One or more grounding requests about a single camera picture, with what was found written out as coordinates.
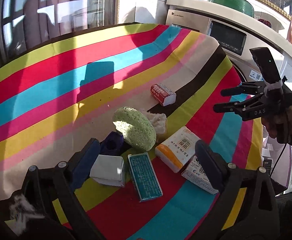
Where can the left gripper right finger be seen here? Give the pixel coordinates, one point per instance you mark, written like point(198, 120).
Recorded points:
point(258, 217)

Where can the dark blue small block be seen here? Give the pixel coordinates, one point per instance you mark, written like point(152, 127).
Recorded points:
point(112, 144)

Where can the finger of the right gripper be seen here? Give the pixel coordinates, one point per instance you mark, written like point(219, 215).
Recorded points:
point(249, 88)
point(237, 107)

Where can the silver washing machine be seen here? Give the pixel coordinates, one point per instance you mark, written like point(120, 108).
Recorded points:
point(236, 32)

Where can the white barcode box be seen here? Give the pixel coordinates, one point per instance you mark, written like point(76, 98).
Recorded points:
point(195, 174)

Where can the small white box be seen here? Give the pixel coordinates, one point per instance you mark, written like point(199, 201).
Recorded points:
point(109, 170)

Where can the purple white storage box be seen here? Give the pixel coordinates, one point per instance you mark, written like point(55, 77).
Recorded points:
point(277, 158)

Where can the black phone on gripper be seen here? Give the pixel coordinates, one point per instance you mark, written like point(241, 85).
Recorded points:
point(266, 64)

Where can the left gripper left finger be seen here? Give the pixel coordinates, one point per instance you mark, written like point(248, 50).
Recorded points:
point(42, 186)

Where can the yellow white sponge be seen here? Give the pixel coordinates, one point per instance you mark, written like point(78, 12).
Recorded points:
point(158, 121)

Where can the teal small box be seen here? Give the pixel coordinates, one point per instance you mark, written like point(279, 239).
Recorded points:
point(143, 176)

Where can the green round sponge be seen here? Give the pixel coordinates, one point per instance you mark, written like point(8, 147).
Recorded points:
point(135, 128)

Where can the striped colourful tablecloth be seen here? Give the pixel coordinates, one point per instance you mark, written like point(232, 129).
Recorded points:
point(55, 98)

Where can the orange white tissue pack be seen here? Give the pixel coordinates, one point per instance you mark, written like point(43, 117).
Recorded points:
point(178, 149)

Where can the green basin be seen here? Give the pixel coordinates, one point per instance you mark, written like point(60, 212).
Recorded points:
point(239, 5)

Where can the person's right hand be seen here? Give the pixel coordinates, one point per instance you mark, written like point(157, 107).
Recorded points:
point(279, 126)

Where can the red white tissue pack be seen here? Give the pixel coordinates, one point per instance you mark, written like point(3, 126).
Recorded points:
point(163, 94)

